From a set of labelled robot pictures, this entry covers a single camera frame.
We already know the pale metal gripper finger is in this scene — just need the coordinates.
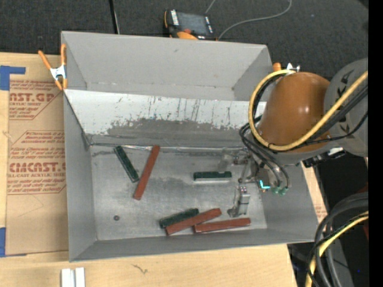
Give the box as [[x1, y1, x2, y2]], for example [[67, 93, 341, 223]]
[[219, 150, 238, 173], [238, 185, 251, 217]]

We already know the dark green flat block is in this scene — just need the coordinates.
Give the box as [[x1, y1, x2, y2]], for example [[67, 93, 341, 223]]
[[159, 207, 200, 229], [193, 171, 233, 182], [113, 145, 140, 183]]

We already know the red-brown flat block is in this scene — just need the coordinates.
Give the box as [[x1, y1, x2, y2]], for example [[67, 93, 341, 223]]
[[192, 218, 252, 234], [165, 207, 223, 236], [133, 145, 161, 201]]

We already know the grey metal bin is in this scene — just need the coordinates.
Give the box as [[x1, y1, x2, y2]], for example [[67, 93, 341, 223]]
[[60, 30, 320, 262]]

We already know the brown cardboard board, red print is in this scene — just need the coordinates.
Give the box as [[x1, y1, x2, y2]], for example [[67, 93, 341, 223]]
[[0, 51, 70, 258]]

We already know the black cylinder on white bracket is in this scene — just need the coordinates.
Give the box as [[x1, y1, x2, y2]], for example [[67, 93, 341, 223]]
[[300, 147, 345, 169]]

